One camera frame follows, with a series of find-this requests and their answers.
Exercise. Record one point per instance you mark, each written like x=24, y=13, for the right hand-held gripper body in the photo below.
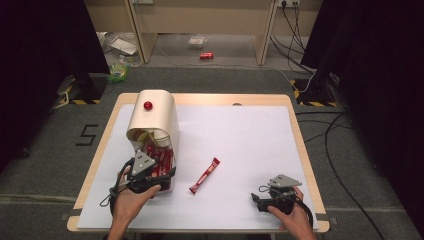
x=281, y=198

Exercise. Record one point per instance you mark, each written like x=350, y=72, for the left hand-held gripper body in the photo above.
x=142, y=165

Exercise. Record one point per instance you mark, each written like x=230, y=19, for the bunch of red stick packets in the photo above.
x=165, y=160

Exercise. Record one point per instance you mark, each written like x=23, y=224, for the single red snack stick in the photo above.
x=205, y=175

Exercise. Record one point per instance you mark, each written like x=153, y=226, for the cream dispenser box with red knob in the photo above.
x=160, y=115

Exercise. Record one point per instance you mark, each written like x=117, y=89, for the person's right hand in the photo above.
x=296, y=218

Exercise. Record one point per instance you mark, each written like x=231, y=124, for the person's left hand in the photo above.
x=128, y=203

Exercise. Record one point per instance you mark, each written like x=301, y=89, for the white table sheet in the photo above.
x=240, y=143

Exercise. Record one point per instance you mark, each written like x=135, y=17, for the black stand base striped tape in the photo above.
x=85, y=91
x=315, y=95

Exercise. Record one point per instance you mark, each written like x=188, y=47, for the green plastic bag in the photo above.
x=118, y=71

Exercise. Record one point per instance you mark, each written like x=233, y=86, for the red drink can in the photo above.
x=206, y=55

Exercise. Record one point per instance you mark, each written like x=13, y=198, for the clear plastic food tray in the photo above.
x=197, y=41

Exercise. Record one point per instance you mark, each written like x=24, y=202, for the black curtain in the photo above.
x=40, y=66
x=383, y=83

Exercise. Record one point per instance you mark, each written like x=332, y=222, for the light wooden desk frame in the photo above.
x=200, y=20

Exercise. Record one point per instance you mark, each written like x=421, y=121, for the white wall socket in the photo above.
x=288, y=2

